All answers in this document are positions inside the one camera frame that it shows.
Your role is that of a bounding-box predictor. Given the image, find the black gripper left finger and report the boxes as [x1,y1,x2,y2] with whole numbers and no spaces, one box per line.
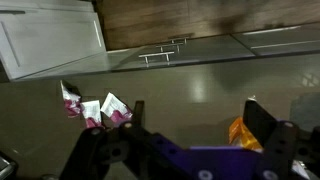
[59,99,158,180]

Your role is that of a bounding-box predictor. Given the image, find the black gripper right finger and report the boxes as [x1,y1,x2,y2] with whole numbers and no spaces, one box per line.
[243,99,320,180]

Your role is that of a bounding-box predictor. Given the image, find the orange white snack pack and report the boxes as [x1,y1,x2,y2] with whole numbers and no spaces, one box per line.
[228,95,266,154]

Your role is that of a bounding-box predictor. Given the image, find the pink white sachet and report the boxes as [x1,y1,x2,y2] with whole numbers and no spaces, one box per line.
[99,92,133,127]
[79,99,103,129]
[59,80,83,118]

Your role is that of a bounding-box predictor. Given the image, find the grey three drawer cabinet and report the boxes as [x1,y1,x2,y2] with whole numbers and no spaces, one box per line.
[106,33,256,73]

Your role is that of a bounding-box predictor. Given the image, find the grey sink base cabinet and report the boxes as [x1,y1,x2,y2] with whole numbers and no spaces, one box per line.
[232,22,320,57]

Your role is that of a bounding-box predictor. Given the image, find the white panelled cabinet door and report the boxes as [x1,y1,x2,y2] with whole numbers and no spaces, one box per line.
[0,0,108,81]

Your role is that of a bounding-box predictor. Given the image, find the steel drawer handle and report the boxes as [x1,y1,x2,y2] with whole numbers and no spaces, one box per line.
[155,41,185,54]
[167,35,191,45]
[138,50,176,66]

